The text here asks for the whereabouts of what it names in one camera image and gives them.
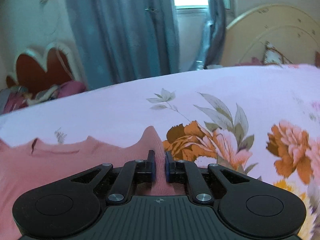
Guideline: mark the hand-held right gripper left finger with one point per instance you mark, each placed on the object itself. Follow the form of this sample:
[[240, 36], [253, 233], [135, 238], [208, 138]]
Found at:
[[151, 171]]

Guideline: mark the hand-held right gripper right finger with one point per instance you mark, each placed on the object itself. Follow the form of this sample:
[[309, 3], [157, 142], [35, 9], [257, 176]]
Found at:
[[168, 168]]

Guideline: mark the pink long-sleeve sweater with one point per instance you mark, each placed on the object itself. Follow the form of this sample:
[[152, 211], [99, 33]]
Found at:
[[50, 165]]

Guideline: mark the pile of clothes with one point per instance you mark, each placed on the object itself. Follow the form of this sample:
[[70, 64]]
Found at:
[[17, 97]]

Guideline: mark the lilac floral bedsheet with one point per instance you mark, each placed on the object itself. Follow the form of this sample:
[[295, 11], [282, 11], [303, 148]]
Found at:
[[112, 110]]

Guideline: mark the clear bottle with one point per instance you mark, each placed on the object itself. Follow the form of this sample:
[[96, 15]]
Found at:
[[199, 65]]

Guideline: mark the magenta pillow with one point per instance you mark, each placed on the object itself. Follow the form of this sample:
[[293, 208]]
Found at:
[[73, 88]]

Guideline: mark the wide blue curtain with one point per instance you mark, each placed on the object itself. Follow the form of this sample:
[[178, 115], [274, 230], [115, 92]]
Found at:
[[117, 35]]

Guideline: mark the tied blue curtain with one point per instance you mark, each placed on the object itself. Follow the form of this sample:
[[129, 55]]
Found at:
[[216, 25]]

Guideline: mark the white patterned pillow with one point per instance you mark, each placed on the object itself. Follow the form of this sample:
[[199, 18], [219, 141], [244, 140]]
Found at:
[[273, 53]]

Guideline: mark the red white-framed headboard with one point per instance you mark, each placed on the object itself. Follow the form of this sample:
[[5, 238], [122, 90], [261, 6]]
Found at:
[[32, 67]]

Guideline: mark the metal curtain hook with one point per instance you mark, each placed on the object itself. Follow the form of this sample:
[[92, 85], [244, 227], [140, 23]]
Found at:
[[151, 9]]

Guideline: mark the cream arched headboard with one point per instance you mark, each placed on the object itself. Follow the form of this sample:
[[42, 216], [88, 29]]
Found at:
[[282, 25]]

